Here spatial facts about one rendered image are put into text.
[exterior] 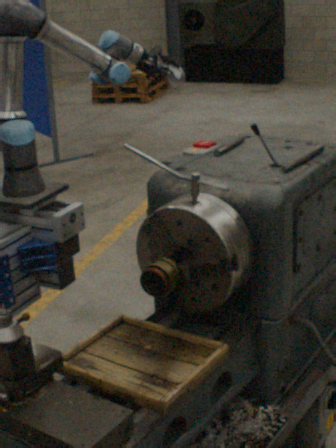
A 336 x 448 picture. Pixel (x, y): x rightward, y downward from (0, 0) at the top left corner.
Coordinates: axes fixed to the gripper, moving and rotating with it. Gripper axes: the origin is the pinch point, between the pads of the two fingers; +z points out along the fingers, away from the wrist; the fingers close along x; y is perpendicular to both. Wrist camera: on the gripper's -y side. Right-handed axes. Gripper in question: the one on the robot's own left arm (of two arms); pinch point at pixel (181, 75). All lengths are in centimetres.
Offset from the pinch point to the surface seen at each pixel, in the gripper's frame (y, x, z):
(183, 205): 82, 26, -20
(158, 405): 135, 19, -22
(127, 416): 142, 27, -36
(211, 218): 86, 32, -15
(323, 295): 82, 13, 51
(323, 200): 63, 34, 30
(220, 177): 66, 26, -7
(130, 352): 116, 2, -19
